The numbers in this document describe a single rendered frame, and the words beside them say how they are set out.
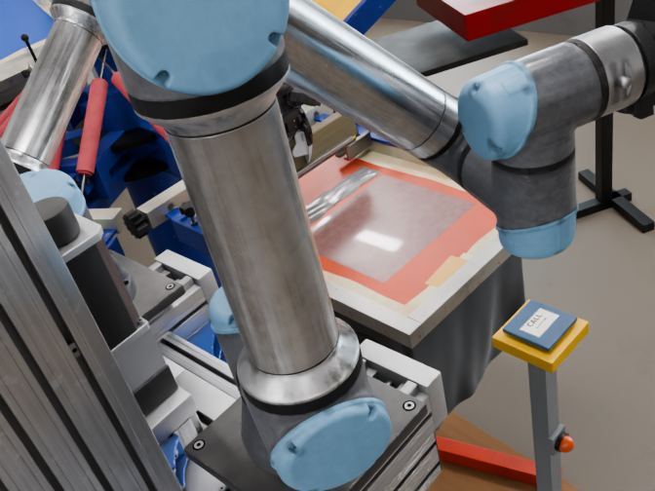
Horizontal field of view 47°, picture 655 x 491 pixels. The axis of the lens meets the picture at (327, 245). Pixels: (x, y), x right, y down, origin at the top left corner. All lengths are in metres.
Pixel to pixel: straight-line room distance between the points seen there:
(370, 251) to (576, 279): 1.49
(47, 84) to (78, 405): 0.62
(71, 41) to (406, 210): 0.88
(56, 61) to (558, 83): 0.90
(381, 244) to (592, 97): 1.11
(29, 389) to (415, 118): 0.48
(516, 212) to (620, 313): 2.23
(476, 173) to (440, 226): 1.01
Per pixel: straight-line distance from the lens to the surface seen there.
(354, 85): 0.70
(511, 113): 0.64
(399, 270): 1.65
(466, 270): 1.56
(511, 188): 0.70
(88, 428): 0.91
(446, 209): 1.81
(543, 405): 1.60
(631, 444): 2.52
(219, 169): 0.54
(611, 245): 3.24
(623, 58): 0.70
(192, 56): 0.47
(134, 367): 1.03
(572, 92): 0.67
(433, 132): 0.76
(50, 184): 1.20
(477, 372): 1.93
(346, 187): 1.97
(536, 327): 1.45
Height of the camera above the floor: 1.97
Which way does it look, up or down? 35 degrees down
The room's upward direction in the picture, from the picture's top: 14 degrees counter-clockwise
